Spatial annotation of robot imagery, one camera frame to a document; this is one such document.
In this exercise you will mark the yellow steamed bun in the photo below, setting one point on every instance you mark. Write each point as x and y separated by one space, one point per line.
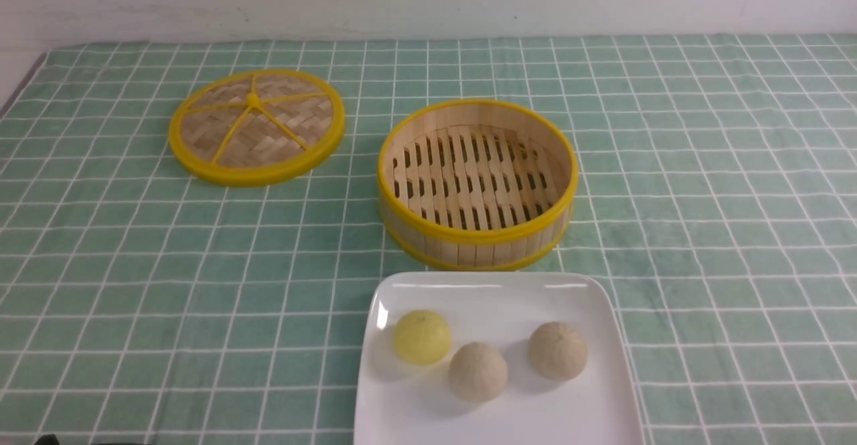
422 338

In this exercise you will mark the white steamed bun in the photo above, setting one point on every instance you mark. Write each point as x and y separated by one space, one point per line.
477 373

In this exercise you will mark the beige steamed bun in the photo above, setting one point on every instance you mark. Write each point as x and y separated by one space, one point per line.
557 351

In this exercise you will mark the white square plate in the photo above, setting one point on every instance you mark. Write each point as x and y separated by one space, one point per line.
397 403

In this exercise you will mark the yellow bamboo steamer basket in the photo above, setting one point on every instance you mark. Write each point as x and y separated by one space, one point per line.
476 185

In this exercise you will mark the yellow bamboo steamer lid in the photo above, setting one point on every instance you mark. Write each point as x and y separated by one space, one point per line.
257 128

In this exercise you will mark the green checkered tablecloth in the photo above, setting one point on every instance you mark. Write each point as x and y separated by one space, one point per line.
716 204

